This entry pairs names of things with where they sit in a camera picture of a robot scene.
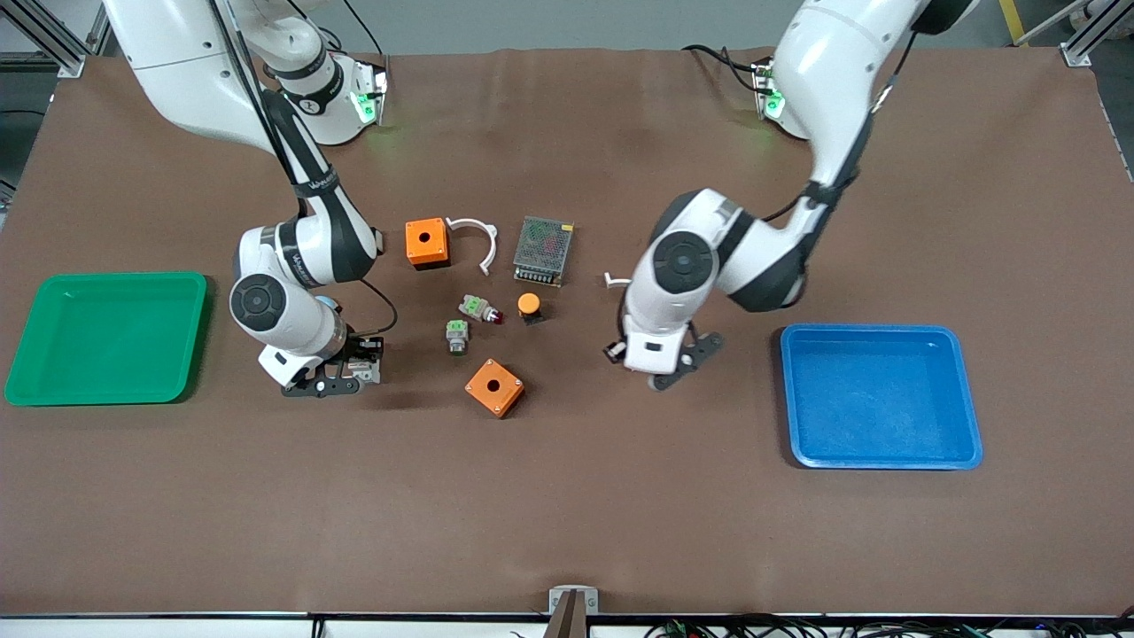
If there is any orange button box with hole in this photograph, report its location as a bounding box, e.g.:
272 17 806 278
464 358 526 420
405 217 451 271

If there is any metal mesh power supply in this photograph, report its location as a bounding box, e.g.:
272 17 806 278
513 215 575 289

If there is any brown table mat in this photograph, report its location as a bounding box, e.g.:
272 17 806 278
0 46 1134 619

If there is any green plastic tray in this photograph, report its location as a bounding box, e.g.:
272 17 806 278
4 271 209 408

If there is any blue plastic tray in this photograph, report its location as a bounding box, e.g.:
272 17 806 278
780 323 984 471

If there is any red-tipped pushbutton switch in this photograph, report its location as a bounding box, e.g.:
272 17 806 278
458 293 504 325

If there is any small white half-ring clamp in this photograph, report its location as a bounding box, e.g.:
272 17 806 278
446 216 499 276

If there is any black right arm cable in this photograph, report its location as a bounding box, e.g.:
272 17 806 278
209 0 400 338

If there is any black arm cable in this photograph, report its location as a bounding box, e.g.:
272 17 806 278
764 27 922 222
209 0 400 338

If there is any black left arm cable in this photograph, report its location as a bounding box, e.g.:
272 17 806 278
764 27 922 222

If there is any metal table edge bracket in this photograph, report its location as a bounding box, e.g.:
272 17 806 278
548 586 600 638

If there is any black cable bundle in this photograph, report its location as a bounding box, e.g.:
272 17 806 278
642 614 1134 638

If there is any black base cable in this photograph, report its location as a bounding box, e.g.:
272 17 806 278
682 43 765 94

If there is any aluminium frame post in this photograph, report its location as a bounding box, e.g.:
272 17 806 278
1014 0 1134 67
0 0 116 79

